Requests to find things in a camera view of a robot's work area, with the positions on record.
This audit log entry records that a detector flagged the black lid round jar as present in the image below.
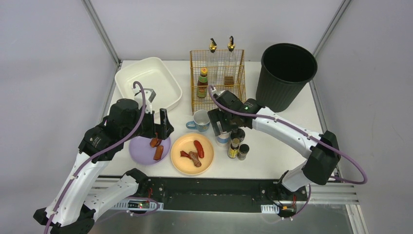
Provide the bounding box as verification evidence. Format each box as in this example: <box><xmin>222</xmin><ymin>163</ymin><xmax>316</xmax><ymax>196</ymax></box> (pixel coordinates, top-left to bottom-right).
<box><xmin>230</xmin><ymin>128</ymin><xmax>245</xmax><ymax>143</ymax></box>

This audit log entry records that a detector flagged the gold wire basket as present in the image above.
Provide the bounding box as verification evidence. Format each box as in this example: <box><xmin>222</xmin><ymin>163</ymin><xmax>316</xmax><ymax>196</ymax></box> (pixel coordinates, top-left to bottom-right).
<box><xmin>189</xmin><ymin>49</ymin><xmax>246</xmax><ymax>113</ymax></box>

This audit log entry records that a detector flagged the silver lid shaker jar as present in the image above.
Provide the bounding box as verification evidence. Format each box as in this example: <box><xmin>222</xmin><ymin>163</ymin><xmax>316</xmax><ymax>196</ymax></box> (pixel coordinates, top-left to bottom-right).
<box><xmin>216</xmin><ymin>131</ymin><xmax>231</xmax><ymax>147</ymax></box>

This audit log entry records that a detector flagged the yellow cap sauce bottle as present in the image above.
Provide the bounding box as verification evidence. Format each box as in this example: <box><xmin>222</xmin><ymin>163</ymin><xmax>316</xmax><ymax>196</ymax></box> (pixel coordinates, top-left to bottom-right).
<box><xmin>196</xmin><ymin>67</ymin><xmax>208</xmax><ymax>98</ymax></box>

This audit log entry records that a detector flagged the black ribbed trash bin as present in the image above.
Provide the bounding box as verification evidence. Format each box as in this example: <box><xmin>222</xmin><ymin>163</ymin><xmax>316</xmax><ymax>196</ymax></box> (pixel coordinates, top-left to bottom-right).
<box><xmin>256</xmin><ymin>43</ymin><xmax>318</xmax><ymax>112</ymax></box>

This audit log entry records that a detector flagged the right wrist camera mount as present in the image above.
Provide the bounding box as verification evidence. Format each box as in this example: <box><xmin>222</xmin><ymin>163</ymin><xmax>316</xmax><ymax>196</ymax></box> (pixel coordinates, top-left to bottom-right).
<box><xmin>213</xmin><ymin>90</ymin><xmax>233</xmax><ymax>107</ymax></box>

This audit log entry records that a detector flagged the clear oil bottle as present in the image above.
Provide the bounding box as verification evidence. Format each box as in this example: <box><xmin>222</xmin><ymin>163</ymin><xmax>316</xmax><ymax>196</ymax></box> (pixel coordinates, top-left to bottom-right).
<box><xmin>206</xmin><ymin>38</ymin><xmax>219</xmax><ymax>85</ymax></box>

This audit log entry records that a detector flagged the oil bottle with brown liquid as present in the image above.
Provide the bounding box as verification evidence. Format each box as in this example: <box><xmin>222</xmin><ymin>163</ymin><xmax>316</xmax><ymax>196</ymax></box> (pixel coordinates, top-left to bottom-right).
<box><xmin>224</xmin><ymin>36</ymin><xmax>238</xmax><ymax>86</ymax></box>

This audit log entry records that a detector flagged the yellow plate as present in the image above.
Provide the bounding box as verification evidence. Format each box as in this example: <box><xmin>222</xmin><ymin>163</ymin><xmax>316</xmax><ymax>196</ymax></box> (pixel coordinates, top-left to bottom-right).
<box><xmin>170</xmin><ymin>133</ymin><xmax>215</xmax><ymax>176</ymax></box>

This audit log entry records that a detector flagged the purple plate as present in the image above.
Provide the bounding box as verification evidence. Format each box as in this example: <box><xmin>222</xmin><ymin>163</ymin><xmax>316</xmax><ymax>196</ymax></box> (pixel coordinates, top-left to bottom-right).
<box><xmin>129</xmin><ymin>136</ymin><xmax>171</xmax><ymax>166</ymax></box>

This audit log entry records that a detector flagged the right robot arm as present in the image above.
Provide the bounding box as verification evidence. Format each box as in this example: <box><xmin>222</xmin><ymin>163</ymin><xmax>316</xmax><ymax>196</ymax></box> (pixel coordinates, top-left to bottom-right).
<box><xmin>207</xmin><ymin>86</ymin><xmax>340</xmax><ymax>193</ymax></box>

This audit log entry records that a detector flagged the white plastic tub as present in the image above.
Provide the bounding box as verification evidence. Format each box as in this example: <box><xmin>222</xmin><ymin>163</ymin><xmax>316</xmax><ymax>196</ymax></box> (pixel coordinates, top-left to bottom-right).
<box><xmin>114</xmin><ymin>57</ymin><xmax>182</xmax><ymax>113</ymax></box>

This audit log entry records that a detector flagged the small yellow label bottle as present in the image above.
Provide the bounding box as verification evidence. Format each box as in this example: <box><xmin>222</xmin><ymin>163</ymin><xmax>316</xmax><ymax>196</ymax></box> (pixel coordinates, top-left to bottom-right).
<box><xmin>227</xmin><ymin>138</ymin><xmax>240</xmax><ymax>158</ymax></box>

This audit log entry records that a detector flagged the blue white mug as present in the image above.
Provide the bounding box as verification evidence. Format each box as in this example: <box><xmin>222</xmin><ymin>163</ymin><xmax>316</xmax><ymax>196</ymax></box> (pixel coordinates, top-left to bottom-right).
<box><xmin>186</xmin><ymin>110</ymin><xmax>210</xmax><ymax>133</ymax></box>

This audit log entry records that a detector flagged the dark spice jar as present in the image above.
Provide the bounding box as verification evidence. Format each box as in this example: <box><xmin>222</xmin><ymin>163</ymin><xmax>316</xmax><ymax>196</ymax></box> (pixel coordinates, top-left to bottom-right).
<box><xmin>237</xmin><ymin>144</ymin><xmax>250</xmax><ymax>160</ymax></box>

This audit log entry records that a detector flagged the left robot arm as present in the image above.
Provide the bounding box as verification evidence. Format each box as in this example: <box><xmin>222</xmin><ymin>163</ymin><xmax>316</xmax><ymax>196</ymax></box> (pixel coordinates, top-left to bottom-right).
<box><xmin>33</xmin><ymin>98</ymin><xmax>174</xmax><ymax>234</ymax></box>

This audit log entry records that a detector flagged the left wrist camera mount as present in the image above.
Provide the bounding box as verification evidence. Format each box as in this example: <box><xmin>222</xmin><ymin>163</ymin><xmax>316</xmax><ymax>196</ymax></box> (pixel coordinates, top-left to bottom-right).
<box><xmin>132</xmin><ymin>87</ymin><xmax>156</xmax><ymax>113</ymax></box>

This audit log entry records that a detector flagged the orange fried food piece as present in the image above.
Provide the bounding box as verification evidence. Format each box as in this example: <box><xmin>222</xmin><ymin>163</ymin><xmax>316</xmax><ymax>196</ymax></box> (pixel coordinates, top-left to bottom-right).
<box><xmin>153</xmin><ymin>145</ymin><xmax>164</xmax><ymax>161</ymax></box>

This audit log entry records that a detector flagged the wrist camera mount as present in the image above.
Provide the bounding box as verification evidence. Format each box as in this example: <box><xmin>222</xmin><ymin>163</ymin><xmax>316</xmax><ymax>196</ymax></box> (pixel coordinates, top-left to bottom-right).
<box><xmin>132</xmin><ymin>87</ymin><xmax>156</xmax><ymax>113</ymax></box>
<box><xmin>213</xmin><ymin>90</ymin><xmax>233</xmax><ymax>107</ymax></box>

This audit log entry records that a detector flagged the small red sausage piece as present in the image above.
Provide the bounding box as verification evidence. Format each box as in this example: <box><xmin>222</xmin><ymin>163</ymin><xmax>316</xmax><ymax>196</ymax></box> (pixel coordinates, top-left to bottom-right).
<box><xmin>180</xmin><ymin>151</ymin><xmax>191</xmax><ymax>159</ymax></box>

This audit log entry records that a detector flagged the thin orange food piece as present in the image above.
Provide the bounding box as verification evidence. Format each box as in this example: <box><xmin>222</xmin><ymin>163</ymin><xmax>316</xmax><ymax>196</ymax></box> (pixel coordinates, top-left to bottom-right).
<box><xmin>150</xmin><ymin>138</ymin><xmax>158</xmax><ymax>148</ymax></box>

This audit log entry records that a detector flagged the brown meat piece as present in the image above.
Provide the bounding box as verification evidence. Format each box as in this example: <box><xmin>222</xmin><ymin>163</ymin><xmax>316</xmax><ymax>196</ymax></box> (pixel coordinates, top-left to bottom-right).
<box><xmin>189</xmin><ymin>151</ymin><xmax>202</xmax><ymax>167</ymax></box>

